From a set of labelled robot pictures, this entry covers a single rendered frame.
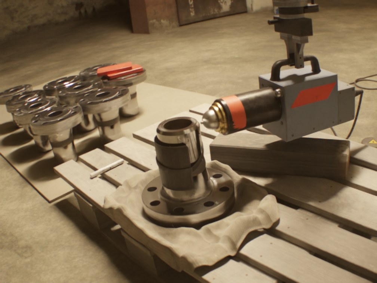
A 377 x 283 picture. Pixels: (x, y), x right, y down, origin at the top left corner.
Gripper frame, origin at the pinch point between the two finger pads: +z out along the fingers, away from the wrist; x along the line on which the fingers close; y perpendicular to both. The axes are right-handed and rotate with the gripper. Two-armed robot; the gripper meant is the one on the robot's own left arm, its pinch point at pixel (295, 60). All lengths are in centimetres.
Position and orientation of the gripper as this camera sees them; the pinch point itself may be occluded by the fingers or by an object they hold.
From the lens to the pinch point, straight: 121.6
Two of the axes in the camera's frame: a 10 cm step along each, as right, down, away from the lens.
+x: 4.0, 3.4, -8.5
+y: -9.1, 2.6, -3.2
